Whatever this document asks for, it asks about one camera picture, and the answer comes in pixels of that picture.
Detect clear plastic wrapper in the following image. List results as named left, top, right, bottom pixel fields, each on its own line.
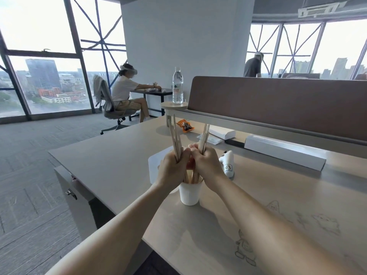
left=196, top=134, right=223, bottom=145

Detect person's right forearm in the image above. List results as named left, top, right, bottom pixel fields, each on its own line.
left=205, top=175, right=360, bottom=275

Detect dark window frame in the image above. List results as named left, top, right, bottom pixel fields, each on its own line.
left=246, top=21, right=367, bottom=75
left=0, top=0, right=127, bottom=121

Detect brown desk divider panel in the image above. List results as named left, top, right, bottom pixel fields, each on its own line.
left=189, top=76, right=367, bottom=141

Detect wooden chopsticks in cup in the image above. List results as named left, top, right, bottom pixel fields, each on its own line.
left=184, top=162, right=202, bottom=185

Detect grey office chair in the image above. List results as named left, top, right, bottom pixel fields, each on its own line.
left=93, top=74, right=139, bottom=135

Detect orange snack packet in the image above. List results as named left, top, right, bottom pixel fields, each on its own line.
left=175, top=119, right=195, bottom=132

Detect grey jacket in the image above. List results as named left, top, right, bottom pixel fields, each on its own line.
left=93, top=74, right=111, bottom=108

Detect ceiling air conditioner vent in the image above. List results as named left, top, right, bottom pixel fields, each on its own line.
left=298, top=2, right=340, bottom=19

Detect long white cardboard box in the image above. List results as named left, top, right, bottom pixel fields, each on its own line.
left=244, top=134, right=327, bottom=171

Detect white handheld controller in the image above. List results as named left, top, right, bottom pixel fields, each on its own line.
left=218, top=150, right=235, bottom=179

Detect light wooden desk shelf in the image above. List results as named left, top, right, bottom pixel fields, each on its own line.
left=160, top=101, right=367, bottom=146

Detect person's left forearm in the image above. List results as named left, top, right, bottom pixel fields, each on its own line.
left=45, top=184, right=175, bottom=275

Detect clear plastic water bottle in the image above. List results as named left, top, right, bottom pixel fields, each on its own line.
left=172, top=66, right=184, bottom=104

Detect black desk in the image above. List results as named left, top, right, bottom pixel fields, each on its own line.
left=130, top=88, right=174, bottom=122

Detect person's left hand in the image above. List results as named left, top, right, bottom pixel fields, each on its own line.
left=156, top=148, right=192, bottom=193

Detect person's right hand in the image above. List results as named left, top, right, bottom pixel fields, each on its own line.
left=189, top=143, right=227, bottom=188

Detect short white cardboard box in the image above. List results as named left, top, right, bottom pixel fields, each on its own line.
left=201, top=125, right=236, bottom=140

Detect bundle of wooden chopsticks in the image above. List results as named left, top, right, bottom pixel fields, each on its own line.
left=198, top=123, right=211, bottom=155
left=169, top=114, right=184, bottom=164

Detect grey desk cabinet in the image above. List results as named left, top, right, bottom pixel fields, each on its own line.
left=54, top=165, right=98, bottom=241

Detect white paper cup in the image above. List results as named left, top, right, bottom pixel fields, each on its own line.
left=179, top=180, right=204, bottom=206

